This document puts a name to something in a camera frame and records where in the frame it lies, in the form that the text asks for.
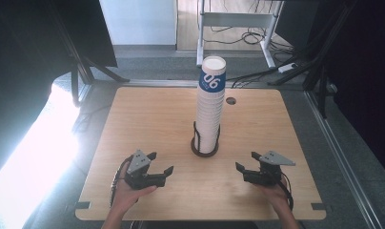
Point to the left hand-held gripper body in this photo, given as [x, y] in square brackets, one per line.
[139, 165]

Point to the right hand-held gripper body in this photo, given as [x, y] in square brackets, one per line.
[270, 173]

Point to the stack of white paper cups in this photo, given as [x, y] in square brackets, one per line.
[211, 111]

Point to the person's right hand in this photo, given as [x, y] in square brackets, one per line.
[278, 197]

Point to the person's left hand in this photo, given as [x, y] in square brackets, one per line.
[125, 195]

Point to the white power strip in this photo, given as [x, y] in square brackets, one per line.
[287, 67]

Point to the black metal stand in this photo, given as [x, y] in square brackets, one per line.
[322, 89]

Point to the black tripod stand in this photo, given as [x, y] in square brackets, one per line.
[82, 70]

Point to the dark curtain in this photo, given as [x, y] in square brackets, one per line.
[19, 63]
[365, 79]

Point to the white partition panel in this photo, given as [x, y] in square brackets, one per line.
[138, 22]

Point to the metal floor rail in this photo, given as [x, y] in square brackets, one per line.
[340, 159]

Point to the white metal desk frame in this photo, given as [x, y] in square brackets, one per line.
[235, 19]

